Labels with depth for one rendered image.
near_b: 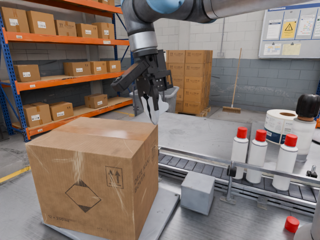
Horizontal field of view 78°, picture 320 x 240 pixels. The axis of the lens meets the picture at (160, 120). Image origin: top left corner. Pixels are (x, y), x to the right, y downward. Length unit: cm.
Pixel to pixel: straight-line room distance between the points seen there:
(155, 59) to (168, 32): 540
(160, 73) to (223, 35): 484
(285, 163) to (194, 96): 340
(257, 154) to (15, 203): 88
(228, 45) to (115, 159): 500
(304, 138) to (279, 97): 423
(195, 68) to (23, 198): 355
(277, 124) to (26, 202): 118
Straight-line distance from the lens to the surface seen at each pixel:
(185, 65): 407
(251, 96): 531
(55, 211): 70
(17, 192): 99
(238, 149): 78
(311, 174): 94
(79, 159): 53
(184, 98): 417
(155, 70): 58
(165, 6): 47
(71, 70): 421
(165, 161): 91
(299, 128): 105
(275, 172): 80
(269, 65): 519
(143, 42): 55
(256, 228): 76
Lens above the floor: 135
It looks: 19 degrees down
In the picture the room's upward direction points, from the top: straight up
